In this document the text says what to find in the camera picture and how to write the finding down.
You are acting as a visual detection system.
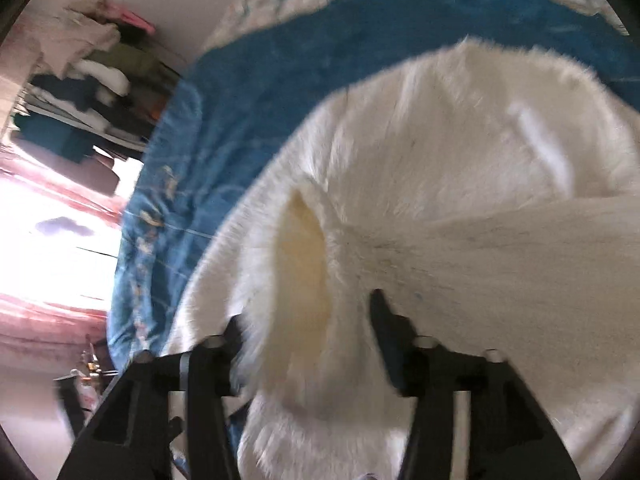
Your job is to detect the pink curtain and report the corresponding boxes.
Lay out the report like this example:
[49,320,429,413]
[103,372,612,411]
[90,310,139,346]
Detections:
[0,8,132,376]

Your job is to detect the stacked clothes on shelf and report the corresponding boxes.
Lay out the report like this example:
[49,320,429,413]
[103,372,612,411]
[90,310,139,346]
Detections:
[1,0,180,162]

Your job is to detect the white fluffy sweater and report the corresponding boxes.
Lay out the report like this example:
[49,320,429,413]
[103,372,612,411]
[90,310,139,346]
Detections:
[167,39,639,479]

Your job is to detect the blue bed blanket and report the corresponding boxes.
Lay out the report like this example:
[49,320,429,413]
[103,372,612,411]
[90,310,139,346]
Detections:
[106,0,639,368]

